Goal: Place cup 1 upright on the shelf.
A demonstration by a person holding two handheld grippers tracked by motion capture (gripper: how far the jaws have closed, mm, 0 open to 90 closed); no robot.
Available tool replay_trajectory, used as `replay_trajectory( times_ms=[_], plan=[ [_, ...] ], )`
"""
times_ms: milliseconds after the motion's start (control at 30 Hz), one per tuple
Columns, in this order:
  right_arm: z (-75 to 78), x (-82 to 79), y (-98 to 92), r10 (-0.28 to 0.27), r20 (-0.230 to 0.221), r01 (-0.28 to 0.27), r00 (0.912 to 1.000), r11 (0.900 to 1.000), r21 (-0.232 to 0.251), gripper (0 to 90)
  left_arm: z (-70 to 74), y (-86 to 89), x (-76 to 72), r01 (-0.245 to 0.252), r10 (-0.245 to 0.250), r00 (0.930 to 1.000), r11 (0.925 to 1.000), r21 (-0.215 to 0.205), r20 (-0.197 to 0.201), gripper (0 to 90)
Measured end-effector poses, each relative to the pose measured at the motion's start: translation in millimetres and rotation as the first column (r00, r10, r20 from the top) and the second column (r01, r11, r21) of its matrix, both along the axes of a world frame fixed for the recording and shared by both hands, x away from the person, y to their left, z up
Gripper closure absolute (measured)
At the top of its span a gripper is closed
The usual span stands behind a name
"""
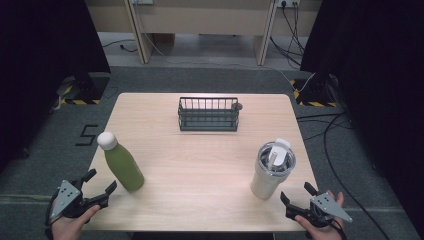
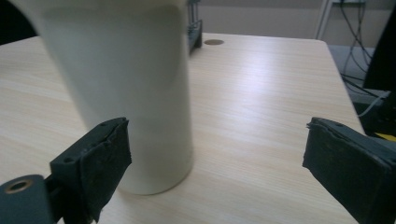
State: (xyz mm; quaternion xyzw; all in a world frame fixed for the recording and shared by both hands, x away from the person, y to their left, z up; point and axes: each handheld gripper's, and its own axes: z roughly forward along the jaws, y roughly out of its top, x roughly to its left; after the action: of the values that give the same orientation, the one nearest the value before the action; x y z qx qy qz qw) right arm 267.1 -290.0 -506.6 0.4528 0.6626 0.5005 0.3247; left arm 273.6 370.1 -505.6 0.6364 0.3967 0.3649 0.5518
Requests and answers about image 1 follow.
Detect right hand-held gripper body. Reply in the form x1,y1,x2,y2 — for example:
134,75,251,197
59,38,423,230
285,192,354,230

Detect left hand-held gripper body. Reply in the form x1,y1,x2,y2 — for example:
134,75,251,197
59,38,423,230
49,179,109,220

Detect green bottle with white cap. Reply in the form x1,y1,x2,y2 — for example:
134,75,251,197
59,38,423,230
96,131,146,193

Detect white tumbler with clear lid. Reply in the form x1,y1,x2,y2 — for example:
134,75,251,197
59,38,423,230
250,138,297,201

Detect black wire basket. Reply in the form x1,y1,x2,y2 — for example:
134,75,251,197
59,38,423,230
177,96,241,133

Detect person's right hand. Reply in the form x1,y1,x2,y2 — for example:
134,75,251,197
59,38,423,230
294,189,346,240

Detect person's left hand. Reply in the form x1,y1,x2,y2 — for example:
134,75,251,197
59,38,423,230
49,204,102,240

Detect black stand base hazard tape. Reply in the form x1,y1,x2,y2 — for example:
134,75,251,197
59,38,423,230
289,73,338,108
59,71,112,106

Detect black curtain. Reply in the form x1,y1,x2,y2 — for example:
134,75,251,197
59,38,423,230
299,0,424,231
0,0,112,174

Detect beige desk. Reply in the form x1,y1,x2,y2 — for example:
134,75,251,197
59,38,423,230
84,0,324,66

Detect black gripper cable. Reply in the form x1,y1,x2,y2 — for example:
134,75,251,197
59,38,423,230
44,197,60,240

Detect long black floor cable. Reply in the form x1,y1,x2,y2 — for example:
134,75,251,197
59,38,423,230
295,112,392,240

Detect short black floor cable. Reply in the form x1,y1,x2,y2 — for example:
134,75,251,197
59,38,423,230
101,39,138,54

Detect black cables at wall socket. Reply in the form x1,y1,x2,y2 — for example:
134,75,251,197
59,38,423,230
269,2,306,69

